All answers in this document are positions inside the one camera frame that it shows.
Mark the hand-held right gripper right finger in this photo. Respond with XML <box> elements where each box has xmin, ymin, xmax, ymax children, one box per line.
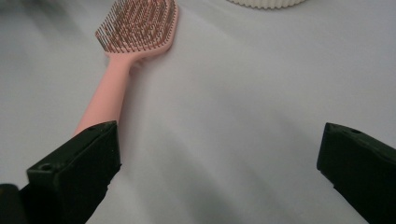
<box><xmin>316</xmin><ymin>121</ymin><xmax>396</xmax><ymax>224</ymax></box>

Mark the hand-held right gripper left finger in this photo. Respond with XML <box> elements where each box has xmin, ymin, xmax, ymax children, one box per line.
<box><xmin>19</xmin><ymin>120</ymin><xmax>121</xmax><ymax>224</ymax></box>

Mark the white plastic basket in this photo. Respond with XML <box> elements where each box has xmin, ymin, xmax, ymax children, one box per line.
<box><xmin>225</xmin><ymin>0</ymin><xmax>309</xmax><ymax>10</ymax></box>

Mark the pink hairbrush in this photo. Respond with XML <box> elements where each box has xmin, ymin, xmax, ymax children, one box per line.
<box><xmin>73</xmin><ymin>0</ymin><xmax>180</xmax><ymax>137</ymax></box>

